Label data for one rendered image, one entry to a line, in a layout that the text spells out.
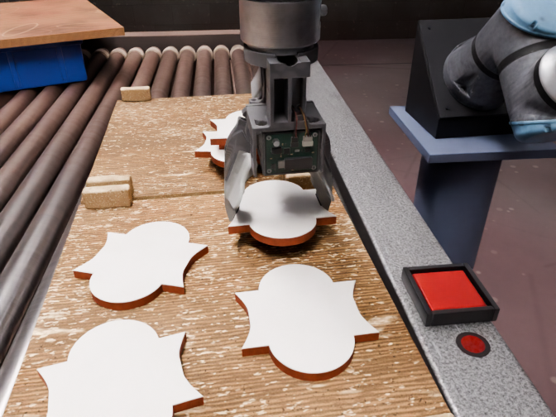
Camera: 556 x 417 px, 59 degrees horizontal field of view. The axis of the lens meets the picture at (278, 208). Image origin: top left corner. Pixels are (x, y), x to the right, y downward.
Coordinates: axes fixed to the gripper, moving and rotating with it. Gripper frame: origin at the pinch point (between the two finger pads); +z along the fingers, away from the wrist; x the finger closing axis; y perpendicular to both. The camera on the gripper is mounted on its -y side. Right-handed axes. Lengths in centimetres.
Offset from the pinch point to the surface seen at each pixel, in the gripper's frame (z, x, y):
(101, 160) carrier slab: 3.2, -24.4, -22.9
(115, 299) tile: 1.4, -18.0, 11.6
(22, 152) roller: 5, -39, -32
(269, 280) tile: 1.5, -2.7, 11.0
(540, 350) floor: 98, 97, -48
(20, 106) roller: 6, -47, -58
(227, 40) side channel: 6, 1, -103
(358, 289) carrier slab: 2.6, 6.5, 12.6
